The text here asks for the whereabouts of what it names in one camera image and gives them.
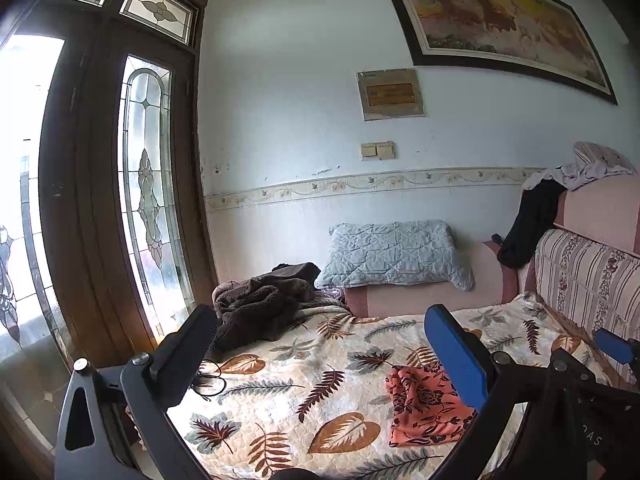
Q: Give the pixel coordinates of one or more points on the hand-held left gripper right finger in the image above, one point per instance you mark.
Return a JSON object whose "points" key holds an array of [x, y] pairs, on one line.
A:
{"points": [[457, 360]]}

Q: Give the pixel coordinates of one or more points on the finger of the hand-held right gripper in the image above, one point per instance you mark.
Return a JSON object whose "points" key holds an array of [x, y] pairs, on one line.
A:
{"points": [[617, 347]]}

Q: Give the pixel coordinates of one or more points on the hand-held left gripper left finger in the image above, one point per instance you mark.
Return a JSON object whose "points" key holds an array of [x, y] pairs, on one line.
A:
{"points": [[187, 355]]}

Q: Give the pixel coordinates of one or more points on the orange floral garment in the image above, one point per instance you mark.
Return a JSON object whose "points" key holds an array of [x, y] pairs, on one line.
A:
{"points": [[425, 410]]}

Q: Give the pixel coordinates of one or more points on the striped sofa back cushion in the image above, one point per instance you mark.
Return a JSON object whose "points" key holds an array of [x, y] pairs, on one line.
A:
{"points": [[585, 280]]}

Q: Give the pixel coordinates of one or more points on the dark brown fuzzy blanket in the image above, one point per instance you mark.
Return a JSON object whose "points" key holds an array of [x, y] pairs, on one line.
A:
{"points": [[255, 310]]}

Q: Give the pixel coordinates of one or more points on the light blue quilted pillow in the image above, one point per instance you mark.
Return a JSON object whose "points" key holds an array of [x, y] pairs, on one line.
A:
{"points": [[395, 255]]}

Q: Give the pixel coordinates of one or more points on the leaf print blanket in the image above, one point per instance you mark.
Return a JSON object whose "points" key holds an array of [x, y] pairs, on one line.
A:
{"points": [[310, 410]]}

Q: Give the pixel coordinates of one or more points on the dark brown cloth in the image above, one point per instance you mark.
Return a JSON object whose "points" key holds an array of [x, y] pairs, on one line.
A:
{"points": [[300, 271]]}

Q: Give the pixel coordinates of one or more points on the purple plastic bag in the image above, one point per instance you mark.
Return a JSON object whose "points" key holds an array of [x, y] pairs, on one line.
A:
{"points": [[330, 294]]}

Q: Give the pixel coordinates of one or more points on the black garment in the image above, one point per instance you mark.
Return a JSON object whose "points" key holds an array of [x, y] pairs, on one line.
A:
{"points": [[530, 225]]}

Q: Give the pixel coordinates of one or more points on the white lilac garment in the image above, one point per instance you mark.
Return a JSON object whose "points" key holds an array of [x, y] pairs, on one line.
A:
{"points": [[575, 175]]}

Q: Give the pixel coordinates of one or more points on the wooden stained glass door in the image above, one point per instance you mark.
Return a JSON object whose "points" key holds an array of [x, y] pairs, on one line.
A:
{"points": [[95, 200]]}

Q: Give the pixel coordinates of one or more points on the striped pink cloth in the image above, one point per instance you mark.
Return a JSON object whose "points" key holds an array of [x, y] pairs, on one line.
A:
{"points": [[600, 155]]}

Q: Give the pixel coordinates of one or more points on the framed landscape painting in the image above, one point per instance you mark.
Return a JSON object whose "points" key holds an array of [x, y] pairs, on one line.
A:
{"points": [[500, 20]]}

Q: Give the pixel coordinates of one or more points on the floral wall border strip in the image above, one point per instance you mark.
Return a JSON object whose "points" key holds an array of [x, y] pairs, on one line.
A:
{"points": [[350, 185]]}

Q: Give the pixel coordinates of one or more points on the beige light switch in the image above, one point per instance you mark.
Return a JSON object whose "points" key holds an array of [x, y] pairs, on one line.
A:
{"points": [[385, 150], [369, 151]]}

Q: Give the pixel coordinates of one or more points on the metal wall panel box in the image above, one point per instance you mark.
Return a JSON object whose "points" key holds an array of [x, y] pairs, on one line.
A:
{"points": [[391, 94]]}

